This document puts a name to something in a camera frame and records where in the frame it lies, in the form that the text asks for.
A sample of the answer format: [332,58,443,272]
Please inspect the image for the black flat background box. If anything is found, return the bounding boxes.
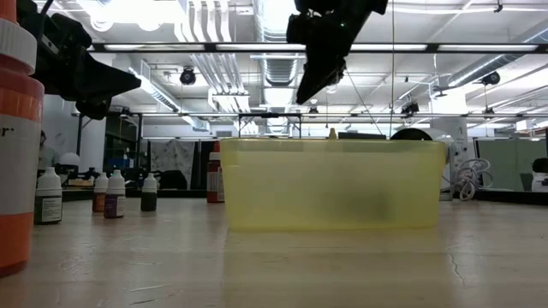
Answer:
[337,131,387,140]

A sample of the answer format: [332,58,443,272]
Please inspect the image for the black office chair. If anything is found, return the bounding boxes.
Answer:
[160,169,188,191]

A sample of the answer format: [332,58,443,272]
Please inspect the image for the black aluminium rig frame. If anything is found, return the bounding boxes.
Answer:
[87,41,548,202]

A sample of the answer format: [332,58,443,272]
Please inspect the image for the small purple coloring bottle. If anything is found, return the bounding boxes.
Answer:
[104,169,127,220]

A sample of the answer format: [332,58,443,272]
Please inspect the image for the small dark coloring bottle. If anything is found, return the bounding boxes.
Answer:
[140,172,158,212]

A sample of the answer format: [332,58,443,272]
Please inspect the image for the silver ceiling ventilation duct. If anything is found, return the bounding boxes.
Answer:
[252,0,313,86]

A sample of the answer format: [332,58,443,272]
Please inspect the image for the yellow translucent plastic bin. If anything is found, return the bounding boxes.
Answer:
[220,137,447,233]

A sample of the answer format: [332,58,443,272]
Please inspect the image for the small green coloring bottle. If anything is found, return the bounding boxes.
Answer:
[33,166,63,226]

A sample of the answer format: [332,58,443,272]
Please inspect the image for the large crimson coloring bottle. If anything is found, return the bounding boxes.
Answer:
[206,140,225,204]

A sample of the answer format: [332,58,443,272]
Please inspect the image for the white dome-shaped object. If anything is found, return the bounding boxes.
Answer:
[58,152,81,169]

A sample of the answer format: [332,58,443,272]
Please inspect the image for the large red-orange coloring bottle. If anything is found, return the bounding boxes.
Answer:
[0,0,45,278]

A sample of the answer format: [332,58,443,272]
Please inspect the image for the black shelving unit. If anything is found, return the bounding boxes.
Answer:
[104,114,142,172]

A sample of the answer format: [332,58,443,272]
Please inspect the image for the grey marbled backdrop panel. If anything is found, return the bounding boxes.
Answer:
[149,139,196,189]

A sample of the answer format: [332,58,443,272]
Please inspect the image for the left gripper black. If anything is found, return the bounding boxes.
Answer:
[36,15,142,121]

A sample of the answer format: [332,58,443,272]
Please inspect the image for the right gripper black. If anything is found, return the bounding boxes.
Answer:
[286,12,365,105]

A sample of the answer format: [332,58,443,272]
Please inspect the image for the thin hanging cord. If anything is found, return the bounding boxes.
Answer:
[390,0,396,138]

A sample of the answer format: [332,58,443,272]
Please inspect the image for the grey-green partition curtain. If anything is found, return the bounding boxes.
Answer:
[475,139,548,192]

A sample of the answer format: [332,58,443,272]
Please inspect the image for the white coiled cables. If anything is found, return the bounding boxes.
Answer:
[452,157,494,202]

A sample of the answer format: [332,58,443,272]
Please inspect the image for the small orange coloring bottle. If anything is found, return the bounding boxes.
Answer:
[92,171,109,214]

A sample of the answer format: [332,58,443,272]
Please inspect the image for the person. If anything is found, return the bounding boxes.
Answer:
[37,130,59,172]
[530,157,548,193]

